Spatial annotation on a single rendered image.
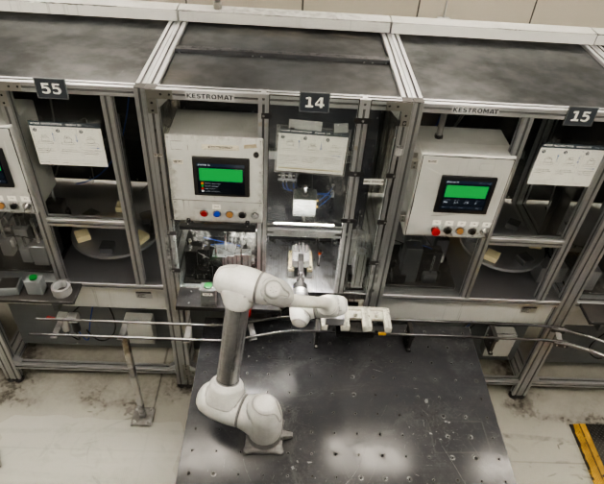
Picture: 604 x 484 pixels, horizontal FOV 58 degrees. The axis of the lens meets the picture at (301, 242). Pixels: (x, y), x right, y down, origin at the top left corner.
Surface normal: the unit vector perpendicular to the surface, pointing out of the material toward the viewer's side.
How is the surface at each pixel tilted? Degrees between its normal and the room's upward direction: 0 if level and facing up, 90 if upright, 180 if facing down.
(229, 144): 90
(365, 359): 0
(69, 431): 0
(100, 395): 0
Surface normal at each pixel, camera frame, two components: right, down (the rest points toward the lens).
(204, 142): 0.00, 0.65
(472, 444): 0.06, -0.76
